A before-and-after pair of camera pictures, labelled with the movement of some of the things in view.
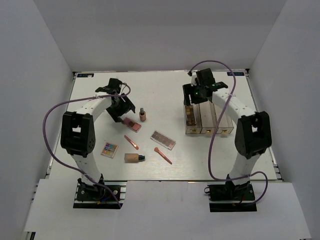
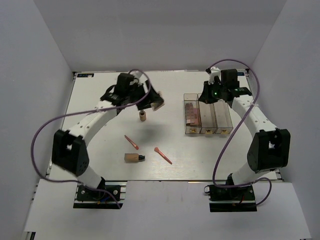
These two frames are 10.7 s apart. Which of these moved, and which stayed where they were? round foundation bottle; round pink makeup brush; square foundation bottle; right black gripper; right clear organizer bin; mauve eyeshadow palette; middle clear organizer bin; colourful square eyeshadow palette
Moved: mauve eyeshadow palette; right black gripper; colourful square eyeshadow palette
Stayed: right clear organizer bin; round pink makeup brush; round foundation bottle; middle clear organizer bin; square foundation bottle
